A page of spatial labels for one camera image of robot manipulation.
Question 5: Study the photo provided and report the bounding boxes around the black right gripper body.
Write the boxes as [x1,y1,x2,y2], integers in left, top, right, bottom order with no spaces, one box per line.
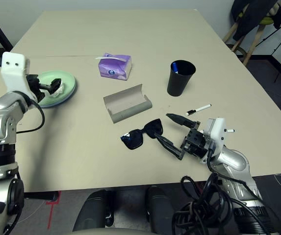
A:
[179,121,208,159]

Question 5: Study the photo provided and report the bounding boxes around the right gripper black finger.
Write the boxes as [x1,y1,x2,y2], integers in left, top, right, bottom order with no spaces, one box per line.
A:
[154,133,188,161]
[166,113,195,127]

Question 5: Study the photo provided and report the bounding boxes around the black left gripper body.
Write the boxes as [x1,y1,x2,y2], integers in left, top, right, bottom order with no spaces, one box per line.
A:
[25,74,47,103]

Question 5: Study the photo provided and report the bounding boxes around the white tissue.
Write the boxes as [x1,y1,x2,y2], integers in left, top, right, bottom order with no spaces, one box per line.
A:
[50,82,65,98]

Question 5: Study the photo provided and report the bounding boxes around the light green plate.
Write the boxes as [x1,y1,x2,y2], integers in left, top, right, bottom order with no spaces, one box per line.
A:
[36,70,77,106]

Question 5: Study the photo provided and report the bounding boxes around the black sunglasses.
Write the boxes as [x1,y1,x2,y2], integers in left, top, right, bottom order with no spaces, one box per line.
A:
[120,118,164,150]

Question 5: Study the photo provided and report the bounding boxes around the grey glasses case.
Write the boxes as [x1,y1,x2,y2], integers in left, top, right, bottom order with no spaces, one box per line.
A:
[102,83,153,124]

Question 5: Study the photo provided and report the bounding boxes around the light blue plate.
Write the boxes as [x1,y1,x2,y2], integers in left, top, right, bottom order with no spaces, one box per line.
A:
[38,78,78,109]

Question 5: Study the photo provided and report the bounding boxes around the white marker black cap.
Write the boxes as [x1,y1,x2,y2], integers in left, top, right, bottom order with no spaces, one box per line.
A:
[185,104,212,117]

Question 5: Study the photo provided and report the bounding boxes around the black plastic cup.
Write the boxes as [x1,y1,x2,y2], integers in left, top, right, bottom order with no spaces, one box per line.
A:
[167,60,197,97]

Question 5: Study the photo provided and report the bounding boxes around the purple tissue pack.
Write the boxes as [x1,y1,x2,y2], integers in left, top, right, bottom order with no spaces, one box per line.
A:
[95,52,133,81]

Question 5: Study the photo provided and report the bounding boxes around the dark grey robot right leg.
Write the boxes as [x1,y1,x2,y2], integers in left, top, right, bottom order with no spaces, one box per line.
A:
[146,186,178,235]

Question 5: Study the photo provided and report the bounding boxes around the dark grey robot leg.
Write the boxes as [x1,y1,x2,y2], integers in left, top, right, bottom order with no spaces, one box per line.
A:
[73,189,116,232]
[146,186,178,235]

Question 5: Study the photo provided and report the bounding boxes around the dark grey robot left leg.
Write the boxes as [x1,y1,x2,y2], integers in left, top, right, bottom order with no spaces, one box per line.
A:
[73,189,116,232]

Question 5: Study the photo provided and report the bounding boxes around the wooden chair with jacket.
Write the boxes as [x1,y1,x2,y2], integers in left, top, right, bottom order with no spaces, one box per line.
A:
[230,0,281,42]

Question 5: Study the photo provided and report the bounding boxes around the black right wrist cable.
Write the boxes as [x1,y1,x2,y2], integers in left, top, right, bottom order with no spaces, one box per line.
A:
[205,143,281,235]

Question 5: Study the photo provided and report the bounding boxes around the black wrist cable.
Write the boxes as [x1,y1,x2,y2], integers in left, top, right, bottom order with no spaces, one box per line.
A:
[0,56,45,135]
[205,143,281,235]

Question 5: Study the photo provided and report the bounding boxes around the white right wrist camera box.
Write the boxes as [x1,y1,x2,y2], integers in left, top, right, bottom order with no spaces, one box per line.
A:
[200,117,227,165]

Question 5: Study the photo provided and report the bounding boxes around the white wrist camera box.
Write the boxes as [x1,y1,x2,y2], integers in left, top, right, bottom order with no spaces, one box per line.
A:
[0,51,31,98]
[200,117,227,165]

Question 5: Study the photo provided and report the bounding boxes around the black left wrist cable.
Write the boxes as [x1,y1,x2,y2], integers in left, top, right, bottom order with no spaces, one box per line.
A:
[0,56,45,135]

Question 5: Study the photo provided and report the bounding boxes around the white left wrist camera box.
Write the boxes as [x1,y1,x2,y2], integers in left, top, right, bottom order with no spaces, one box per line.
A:
[0,51,31,98]

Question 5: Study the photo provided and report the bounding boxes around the black tangled cable bundle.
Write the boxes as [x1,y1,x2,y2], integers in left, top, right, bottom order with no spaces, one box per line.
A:
[172,172,266,235]

